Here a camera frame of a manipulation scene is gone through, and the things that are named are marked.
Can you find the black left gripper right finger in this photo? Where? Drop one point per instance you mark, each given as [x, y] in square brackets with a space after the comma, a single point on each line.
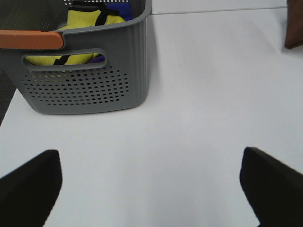
[273, 189]

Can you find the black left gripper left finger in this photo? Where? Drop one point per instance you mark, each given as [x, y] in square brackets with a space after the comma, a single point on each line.
[29, 193]

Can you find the grey perforated plastic basket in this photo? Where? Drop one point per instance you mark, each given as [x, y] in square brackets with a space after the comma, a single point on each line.
[119, 82]

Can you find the brown folded towel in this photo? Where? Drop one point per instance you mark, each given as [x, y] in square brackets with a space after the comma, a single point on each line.
[294, 29]

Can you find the yellow cloth with black trim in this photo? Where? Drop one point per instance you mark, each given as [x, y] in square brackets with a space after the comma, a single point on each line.
[80, 16]

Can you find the blue purple cloth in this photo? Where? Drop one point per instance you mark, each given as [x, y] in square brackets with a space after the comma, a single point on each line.
[122, 9]

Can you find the orange basket handle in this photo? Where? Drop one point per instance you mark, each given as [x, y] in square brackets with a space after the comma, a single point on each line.
[30, 40]

